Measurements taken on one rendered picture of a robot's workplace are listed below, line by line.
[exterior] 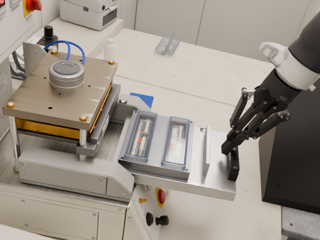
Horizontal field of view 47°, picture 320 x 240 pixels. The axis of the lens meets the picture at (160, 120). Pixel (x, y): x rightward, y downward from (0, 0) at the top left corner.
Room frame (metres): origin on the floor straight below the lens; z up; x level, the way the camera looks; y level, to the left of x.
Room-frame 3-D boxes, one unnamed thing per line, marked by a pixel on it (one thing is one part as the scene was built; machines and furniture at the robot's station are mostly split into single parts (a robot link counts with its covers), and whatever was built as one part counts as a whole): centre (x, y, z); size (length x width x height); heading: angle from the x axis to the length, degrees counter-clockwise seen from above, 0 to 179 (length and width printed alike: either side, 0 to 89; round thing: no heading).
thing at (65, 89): (0.74, 0.26, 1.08); 0.31 x 0.24 x 0.13; 179
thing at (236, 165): (0.71, -0.19, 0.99); 0.15 x 0.02 x 0.04; 179
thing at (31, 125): (0.73, 0.22, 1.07); 0.22 x 0.17 x 0.10; 179
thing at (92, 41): (1.52, 0.50, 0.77); 0.84 x 0.30 x 0.04; 171
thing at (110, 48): (1.43, 0.26, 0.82); 0.05 x 0.05 x 0.14
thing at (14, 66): (1.28, 0.54, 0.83); 0.23 x 0.12 x 0.07; 175
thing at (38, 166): (0.58, 0.16, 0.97); 0.25 x 0.05 x 0.07; 89
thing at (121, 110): (0.86, 0.15, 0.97); 0.26 x 0.05 x 0.07; 89
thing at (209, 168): (0.71, -0.05, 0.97); 0.30 x 0.22 x 0.08; 89
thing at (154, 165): (0.71, -0.01, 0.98); 0.20 x 0.17 x 0.03; 179
